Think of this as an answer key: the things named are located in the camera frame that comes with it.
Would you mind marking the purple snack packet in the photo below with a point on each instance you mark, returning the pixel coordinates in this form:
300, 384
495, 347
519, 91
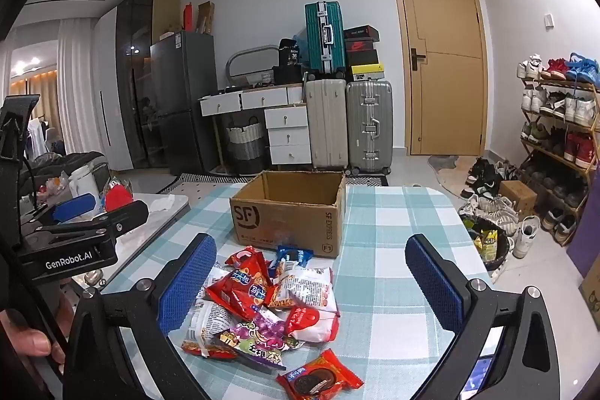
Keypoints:
260, 336

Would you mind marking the beige round rug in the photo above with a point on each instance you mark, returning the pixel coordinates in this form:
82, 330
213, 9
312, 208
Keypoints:
452, 184

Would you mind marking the beige suitcase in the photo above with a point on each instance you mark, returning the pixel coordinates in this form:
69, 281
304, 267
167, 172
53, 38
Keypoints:
326, 123

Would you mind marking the black bag with label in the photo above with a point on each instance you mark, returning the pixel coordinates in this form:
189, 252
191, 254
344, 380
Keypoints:
288, 62

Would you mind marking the large white snack bag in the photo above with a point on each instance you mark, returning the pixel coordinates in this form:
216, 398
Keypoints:
307, 287

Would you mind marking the teal suitcase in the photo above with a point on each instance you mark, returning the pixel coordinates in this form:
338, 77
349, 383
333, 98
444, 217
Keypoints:
326, 39

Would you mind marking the person's left hand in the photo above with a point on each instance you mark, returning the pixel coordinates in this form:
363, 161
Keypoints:
28, 339

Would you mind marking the wooden door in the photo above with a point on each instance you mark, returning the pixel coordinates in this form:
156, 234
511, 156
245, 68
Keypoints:
445, 53

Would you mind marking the dark glass cabinet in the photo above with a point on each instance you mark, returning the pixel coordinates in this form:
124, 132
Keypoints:
136, 76

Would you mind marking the black shoe box red stripe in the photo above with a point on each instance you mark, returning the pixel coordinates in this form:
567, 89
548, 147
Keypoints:
361, 32

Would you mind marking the yellow and black shoe box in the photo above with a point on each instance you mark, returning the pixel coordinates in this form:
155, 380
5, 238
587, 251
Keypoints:
368, 71

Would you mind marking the blue cookie packet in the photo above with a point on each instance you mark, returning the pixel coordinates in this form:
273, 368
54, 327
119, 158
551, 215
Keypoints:
294, 255

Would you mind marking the small closed cardboard box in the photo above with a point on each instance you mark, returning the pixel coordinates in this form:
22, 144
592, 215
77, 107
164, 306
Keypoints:
518, 196

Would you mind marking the brown paper bag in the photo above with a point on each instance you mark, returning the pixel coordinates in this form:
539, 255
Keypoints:
206, 18

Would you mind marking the brown cardboard box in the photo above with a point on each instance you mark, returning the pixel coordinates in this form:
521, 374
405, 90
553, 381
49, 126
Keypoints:
281, 222

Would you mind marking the plain black shoe box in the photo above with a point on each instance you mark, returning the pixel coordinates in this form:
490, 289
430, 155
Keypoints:
365, 57

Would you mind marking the black trash bin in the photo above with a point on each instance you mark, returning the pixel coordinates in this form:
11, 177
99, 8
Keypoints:
490, 245

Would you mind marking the grey door mat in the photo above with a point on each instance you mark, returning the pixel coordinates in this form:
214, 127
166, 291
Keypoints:
443, 162

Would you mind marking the oval grey framed mirror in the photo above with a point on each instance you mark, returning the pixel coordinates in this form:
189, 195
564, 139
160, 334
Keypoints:
251, 62

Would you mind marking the purple mat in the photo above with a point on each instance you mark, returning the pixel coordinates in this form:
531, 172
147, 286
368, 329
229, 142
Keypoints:
583, 222

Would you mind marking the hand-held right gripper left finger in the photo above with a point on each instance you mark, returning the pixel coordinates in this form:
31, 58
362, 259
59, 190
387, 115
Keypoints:
187, 283

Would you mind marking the white kettle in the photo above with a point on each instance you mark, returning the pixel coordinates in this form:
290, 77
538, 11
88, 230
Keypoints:
84, 187

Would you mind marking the clothes rack with garments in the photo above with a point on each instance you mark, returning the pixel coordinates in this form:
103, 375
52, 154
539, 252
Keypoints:
42, 137

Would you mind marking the dark clothes heap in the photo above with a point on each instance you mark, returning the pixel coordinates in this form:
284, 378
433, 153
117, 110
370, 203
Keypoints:
70, 165

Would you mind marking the wooden shoe rack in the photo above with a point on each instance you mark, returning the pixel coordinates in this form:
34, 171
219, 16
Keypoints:
569, 88

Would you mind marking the crumpled white tissue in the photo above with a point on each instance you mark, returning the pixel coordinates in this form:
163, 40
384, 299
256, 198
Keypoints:
161, 203

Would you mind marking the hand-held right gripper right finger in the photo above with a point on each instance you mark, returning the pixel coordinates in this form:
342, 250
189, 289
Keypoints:
436, 283

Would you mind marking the white desk with drawers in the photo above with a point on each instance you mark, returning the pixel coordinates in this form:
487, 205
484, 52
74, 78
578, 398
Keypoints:
288, 133

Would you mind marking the red and white snack packet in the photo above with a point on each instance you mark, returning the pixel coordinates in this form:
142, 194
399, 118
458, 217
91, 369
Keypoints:
314, 325

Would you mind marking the rows of assorted shoes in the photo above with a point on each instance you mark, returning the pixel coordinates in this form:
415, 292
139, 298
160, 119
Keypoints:
558, 109

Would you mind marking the pile of sneakers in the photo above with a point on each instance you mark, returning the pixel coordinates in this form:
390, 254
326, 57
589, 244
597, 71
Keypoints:
487, 184

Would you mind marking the red gift bag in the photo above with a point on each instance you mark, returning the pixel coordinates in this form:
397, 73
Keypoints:
117, 196

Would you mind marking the dark grey refrigerator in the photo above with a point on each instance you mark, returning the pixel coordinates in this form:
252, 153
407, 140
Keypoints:
183, 90

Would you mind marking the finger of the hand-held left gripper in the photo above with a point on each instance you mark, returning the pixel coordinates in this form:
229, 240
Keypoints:
75, 208
126, 212

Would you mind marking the red logo shoe box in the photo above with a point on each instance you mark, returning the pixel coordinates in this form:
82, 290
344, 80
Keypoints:
362, 45

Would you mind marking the silver white snack packet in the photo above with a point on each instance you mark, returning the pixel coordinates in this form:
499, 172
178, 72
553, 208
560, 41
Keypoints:
206, 325

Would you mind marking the white grey laundry basket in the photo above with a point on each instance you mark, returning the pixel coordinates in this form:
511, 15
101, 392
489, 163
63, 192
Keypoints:
243, 144

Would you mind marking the silver suitcase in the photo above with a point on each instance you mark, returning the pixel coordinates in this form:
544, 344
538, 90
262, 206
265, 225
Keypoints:
369, 123

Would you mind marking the white wall switch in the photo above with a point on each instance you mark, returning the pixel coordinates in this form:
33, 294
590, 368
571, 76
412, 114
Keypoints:
549, 20

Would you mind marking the large red snack packet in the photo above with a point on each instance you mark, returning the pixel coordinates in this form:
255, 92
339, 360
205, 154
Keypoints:
239, 287

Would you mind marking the white sheer curtain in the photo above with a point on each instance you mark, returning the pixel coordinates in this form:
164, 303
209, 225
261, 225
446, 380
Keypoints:
77, 90

